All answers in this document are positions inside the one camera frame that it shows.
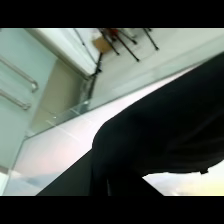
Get black tripod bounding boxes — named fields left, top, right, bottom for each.
left=98, top=27, right=160, bottom=63

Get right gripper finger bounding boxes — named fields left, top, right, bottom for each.
left=36, top=150, right=93, bottom=197

